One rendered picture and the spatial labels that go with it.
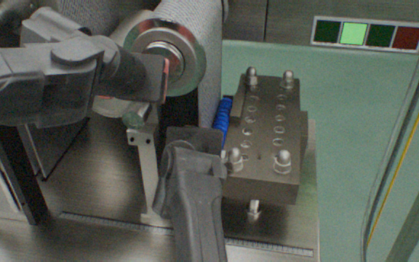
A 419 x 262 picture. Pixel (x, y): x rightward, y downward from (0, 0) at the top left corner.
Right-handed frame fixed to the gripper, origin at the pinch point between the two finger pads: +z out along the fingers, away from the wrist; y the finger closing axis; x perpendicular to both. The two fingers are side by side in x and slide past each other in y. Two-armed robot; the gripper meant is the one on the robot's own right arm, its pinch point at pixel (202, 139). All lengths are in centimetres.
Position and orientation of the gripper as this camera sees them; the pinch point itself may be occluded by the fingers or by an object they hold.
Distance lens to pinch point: 79.8
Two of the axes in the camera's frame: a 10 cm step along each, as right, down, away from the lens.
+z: 1.6, -1.4, 9.8
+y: 9.8, 1.1, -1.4
